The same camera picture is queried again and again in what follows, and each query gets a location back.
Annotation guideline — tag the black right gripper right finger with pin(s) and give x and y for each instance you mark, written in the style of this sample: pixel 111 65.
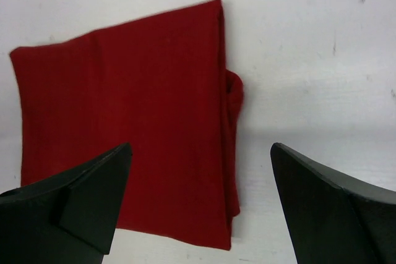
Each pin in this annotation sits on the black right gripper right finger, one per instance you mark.
pixel 331 216

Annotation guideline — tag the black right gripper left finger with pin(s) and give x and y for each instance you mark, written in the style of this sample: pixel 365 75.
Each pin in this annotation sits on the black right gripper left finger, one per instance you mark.
pixel 69 217

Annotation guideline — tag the dark red t shirt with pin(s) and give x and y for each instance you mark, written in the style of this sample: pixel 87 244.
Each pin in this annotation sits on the dark red t shirt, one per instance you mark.
pixel 159 83

